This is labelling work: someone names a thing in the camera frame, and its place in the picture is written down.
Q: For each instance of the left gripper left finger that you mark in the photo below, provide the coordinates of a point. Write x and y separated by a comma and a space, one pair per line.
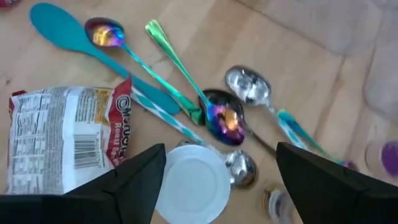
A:
93, 208

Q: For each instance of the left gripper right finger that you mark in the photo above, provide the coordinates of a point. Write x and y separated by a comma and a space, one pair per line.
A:
342, 205

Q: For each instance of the small cork-stoppered glass jar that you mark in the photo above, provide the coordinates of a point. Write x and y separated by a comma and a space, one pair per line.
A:
276, 202

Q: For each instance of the small black cap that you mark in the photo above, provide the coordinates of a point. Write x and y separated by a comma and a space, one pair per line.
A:
390, 158

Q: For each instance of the red ramen packet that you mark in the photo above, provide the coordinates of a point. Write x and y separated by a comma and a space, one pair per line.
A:
62, 133

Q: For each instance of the white round lid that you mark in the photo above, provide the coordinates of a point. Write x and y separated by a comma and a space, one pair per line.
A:
192, 183

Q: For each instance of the teal silicone spoon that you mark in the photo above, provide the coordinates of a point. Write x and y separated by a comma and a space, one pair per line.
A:
56, 28

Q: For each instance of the large clear plastic bin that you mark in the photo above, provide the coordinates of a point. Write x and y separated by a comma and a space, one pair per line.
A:
382, 87

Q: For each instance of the small clear plastic bin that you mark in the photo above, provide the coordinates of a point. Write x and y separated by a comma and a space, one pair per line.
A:
342, 25

